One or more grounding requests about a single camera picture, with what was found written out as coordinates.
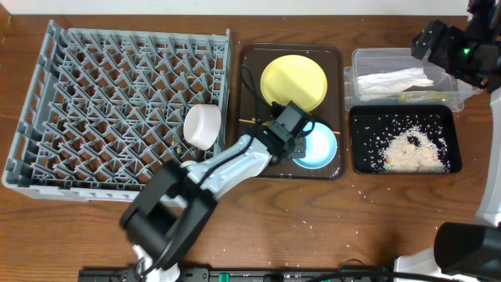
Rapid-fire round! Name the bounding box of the light blue bowl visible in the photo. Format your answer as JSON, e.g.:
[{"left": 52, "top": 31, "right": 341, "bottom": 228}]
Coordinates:
[{"left": 293, "top": 122, "right": 337, "bottom": 170}]

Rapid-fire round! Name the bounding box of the white paper napkin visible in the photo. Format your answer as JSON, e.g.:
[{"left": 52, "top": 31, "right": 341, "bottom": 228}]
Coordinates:
[{"left": 357, "top": 68, "right": 434, "bottom": 93}]

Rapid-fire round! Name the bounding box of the green snack wrapper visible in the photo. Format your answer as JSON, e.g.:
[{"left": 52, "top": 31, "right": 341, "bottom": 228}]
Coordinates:
[{"left": 398, "top": 91, "right": 448, "bottom": 104}]

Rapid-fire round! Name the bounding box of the white round bowl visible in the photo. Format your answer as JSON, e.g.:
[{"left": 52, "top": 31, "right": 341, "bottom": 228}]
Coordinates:
[{"left": 183, "top": 104, "right": 222, "bottom": 150}]

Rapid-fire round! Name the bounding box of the pile of rice waste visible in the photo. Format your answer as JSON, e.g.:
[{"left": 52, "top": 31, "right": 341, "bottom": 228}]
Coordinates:
[{"left": 354, "top": 113, "right": 451, "bottom": 174}]

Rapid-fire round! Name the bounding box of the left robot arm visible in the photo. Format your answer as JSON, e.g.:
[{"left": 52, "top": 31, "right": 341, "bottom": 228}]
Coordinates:
[{"left": 120, "top": 102, "right": 315, "bottom": 281}]

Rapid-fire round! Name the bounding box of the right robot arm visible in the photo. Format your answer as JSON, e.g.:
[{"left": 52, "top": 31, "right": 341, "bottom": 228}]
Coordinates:
[{"left": 389, "top": 1, "right": 500, "bottom": 281}]

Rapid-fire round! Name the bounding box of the wooden chopstick lower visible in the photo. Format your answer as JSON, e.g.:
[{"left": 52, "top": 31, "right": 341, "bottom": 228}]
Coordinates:
[{"left": 239, "top": 119, "right": 270, "bottom": 126}]

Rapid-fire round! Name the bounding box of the clear plastic bin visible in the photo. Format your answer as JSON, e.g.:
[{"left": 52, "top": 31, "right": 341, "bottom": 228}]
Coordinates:
[{"left": 344, "top": 48, "right": 481, "bottom": 112}]

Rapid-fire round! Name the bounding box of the dark brown serving tray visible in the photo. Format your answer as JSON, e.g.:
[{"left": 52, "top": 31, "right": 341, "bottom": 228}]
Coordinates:
[{"left": 240, "top": 43, "right": 347, "bottom": 180}]

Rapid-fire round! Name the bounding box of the yellow round plate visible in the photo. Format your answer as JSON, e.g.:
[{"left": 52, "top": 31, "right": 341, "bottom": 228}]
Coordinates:
[{"left": 260, "top": 55, "right": 328, "bottom": 111}]

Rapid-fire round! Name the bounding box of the black rectangular tray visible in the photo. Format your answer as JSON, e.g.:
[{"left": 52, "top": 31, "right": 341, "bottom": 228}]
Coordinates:
[{"left": 349, "top": 105, "right": 463, "bottom": 175}]

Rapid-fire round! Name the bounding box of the grey plastic dish rack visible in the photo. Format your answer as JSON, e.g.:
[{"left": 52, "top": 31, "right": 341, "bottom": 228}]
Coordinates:
[{"left": 2, "top": 22, "right": 233, "bottom": 202}]

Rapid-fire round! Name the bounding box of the right black cable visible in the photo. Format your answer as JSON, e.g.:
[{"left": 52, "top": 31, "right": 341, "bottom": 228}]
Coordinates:
[{"left": 305, "top": 258, "right": 463, "bottom": 282}]

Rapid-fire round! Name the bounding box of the black cable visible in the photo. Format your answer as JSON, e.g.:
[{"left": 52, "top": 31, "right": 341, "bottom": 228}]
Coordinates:
[
  {"left": 136, "top": 63, "right": 318, "bottom": 279},
  {"left": 305, "top": 258, "right": 463, "bottom": 282}
]

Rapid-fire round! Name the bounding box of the left black cable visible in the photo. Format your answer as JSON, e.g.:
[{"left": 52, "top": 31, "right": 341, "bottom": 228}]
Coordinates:
[{"left": 136, "top": 63, "right": 318, "bottom": 279}]

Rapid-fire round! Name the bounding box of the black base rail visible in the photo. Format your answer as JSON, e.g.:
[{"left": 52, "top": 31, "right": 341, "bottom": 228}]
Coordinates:
[{"left": 77, "top": 266, "right": 396, "bottom": 282}]

